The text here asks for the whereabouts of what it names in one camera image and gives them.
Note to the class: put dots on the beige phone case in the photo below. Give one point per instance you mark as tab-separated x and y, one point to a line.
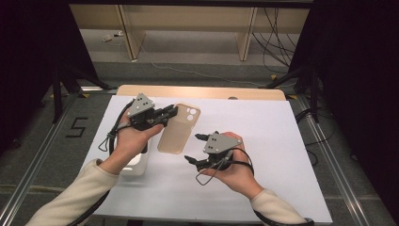
175	135

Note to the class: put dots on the person's left hand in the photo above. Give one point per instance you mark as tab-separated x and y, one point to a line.
131	146

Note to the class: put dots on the white table sheet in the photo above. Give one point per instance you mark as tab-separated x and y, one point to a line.
266	125

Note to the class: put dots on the light wooden shelf unit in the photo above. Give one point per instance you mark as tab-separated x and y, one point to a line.
188	19

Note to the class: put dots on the small white floor object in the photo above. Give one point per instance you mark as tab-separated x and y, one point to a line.
107	38
119	33

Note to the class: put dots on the metal floor rail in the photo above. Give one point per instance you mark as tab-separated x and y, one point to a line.
332	163
31	169

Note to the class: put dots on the light wooden table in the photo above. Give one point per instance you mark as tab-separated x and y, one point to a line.
204	91

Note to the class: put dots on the dark curtain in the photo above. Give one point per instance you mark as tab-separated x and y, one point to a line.
360	62
31	47

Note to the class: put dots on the black tripod stand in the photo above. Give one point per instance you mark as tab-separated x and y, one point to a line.
314	94
57	94

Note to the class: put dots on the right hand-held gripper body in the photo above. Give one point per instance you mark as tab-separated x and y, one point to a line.
219	146

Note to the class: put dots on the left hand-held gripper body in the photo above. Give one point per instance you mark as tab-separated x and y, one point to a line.
142	109

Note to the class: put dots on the white plastic storage box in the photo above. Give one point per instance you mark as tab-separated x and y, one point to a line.
138	168

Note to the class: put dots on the person's right hand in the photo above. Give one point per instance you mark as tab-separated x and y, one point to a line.
240	179

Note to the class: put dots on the yellow floor tape piece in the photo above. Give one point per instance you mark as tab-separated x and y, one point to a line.
84	95
273	76
293	96

